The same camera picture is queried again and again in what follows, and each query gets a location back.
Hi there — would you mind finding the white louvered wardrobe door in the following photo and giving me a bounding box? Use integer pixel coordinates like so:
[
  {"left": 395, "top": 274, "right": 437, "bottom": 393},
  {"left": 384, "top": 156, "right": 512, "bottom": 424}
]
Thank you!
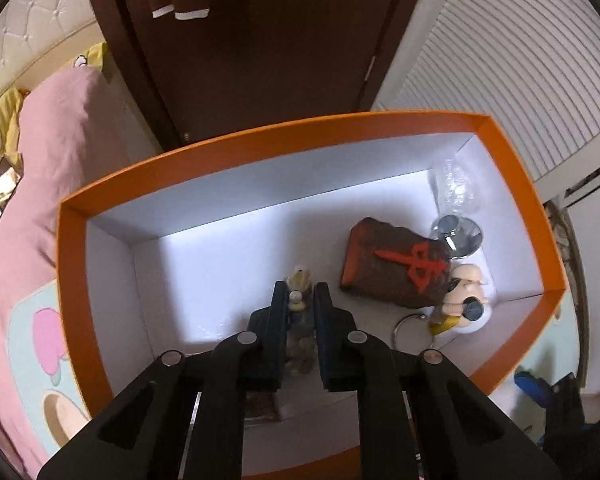
[{"left": 372, "top": 0, "right": 600, "bottom": 196}]

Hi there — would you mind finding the cream round-headed toy figure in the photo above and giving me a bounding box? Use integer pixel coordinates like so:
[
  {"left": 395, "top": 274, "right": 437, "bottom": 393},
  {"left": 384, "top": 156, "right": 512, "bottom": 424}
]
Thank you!
[{"left": 428, "top": 262, "right": 493, "bottom": 337}]

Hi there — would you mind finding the cartoon printed lap table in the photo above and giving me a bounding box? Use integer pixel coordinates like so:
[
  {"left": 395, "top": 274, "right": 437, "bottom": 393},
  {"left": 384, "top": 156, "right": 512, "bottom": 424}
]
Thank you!
[{"left": 7, "top": 277, "right": 588, "bottom": 461}]

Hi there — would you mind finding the metal key ring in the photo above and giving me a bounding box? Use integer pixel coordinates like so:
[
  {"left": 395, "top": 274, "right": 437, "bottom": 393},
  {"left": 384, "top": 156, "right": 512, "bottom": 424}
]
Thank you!
[{"left": 392, "top": 312, "right": 438, "bottom": 348}]

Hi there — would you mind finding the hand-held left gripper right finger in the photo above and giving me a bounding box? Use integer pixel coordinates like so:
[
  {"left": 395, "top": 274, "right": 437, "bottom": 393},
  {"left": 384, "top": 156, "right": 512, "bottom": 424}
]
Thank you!
[{"left": 314, "top": 282, "right": 563, "bottom": 480}]

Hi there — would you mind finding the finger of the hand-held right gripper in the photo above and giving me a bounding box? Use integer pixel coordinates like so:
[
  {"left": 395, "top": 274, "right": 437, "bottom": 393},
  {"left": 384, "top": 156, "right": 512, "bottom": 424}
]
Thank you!
[{"left": 514, "top": 370, "right": 556, "bottom": 411}]

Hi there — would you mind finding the clear plastic cup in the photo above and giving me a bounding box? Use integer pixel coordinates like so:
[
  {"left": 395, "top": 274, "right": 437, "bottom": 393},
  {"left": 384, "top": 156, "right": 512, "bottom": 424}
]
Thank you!
[{"left": 432, "top": 157, "right": 481, "bottom": 216}]

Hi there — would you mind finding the smartphone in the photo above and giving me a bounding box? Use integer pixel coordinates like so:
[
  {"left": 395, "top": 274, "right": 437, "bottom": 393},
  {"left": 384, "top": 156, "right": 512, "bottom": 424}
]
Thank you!
[{"left": 0, "top": 157, "right": 22, "bottom": 231}]

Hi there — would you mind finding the brown pouch with red symbol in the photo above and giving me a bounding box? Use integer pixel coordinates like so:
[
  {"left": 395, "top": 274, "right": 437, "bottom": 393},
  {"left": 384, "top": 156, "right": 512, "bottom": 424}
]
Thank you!
[{"left": 339, "top": 217, "right": 453, "bottom": 309}]

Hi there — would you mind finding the small yellow duck toy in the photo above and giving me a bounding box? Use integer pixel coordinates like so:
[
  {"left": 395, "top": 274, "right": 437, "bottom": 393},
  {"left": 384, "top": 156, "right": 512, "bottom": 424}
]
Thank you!
[{"left": 285, "top": 266, "right": 317, "bottom": 376}]

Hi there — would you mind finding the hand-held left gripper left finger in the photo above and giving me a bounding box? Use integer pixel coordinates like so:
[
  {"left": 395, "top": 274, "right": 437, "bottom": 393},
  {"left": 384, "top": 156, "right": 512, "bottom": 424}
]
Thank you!
[{"left": 36, "top": 281, "right": 291, "bottom": 480}]

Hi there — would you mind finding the cream tufted headboard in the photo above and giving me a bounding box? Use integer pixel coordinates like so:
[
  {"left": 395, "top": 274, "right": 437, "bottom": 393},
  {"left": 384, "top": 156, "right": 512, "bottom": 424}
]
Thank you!
[{"left": 0, "top": 0, "right": 106, "bottom": 111}]

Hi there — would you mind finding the pink blanket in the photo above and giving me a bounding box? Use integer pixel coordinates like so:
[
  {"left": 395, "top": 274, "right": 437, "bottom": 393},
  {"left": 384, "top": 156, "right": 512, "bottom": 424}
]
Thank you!
[{"left": 0, "top": 67, "right": 166, "bottom": 476}]

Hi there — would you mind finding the orange cardboard box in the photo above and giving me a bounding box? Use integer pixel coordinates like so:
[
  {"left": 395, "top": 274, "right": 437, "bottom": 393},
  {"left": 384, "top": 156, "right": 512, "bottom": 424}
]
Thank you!
[{"left": 56, "top": 111, "right": 568, "bottom": 480}]

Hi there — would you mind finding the dark brown wooden door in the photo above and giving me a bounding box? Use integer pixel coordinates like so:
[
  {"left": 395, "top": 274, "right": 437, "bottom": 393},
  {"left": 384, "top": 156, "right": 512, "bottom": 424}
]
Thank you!
[{"left": 80, "top": 0, "right": 416, "bottom": 153}]

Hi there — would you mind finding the yellow cartoon pillow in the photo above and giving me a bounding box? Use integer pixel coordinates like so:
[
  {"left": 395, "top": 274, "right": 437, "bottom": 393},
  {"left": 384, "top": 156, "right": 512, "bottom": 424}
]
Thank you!
[{"left": 0, "top": 42, "right": 108, "bottom": 211}]

